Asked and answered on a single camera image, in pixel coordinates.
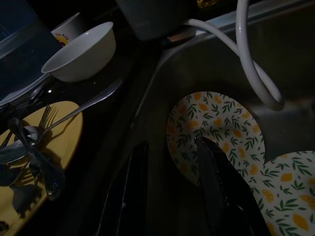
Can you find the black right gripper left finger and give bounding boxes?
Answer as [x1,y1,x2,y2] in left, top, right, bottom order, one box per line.
[94,140,150,236]

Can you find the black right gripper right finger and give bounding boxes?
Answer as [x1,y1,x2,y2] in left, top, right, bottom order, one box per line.
[194,136,273,236]

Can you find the lemon print plate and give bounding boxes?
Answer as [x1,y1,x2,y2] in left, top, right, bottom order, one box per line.
[166,90,269,187]
[250,150,315,236]

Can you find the yellow dinner plate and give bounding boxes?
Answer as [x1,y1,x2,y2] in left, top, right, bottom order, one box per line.
[0,100,84,236]

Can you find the stainless steel sink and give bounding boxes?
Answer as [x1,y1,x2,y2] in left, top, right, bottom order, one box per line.
[93,0,315,236]

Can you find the white bowl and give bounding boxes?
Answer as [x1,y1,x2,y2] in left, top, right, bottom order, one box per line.
[41,21,117,83]

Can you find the small brown block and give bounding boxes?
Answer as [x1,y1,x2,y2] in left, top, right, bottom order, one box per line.
[168,30,195,43]

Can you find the white printed mug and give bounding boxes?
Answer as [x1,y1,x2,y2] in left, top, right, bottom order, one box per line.
[50,12,85,48]

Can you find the translucent plastic food container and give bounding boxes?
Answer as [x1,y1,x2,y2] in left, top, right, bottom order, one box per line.
[0,0,63,105]

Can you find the white hose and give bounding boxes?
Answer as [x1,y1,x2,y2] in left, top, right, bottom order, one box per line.
[183,0,285,112]

